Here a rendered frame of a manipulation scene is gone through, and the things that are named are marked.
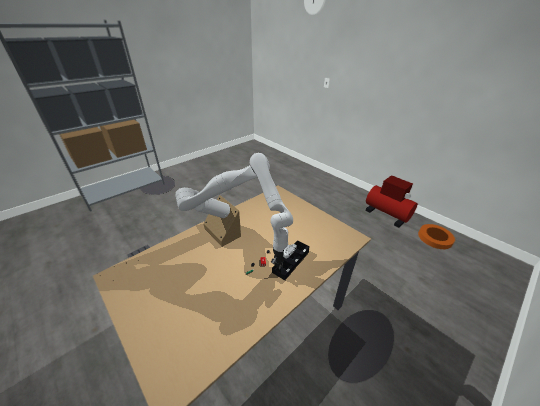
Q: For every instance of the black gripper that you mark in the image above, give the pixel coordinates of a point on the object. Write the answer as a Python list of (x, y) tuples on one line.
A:
[(278, 259)]

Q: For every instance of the black rack of three bins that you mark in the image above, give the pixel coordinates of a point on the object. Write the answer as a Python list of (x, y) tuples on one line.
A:
[(292, 262)]

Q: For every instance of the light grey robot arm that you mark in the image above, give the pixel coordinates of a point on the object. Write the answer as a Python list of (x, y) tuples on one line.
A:
[(259, 167)]

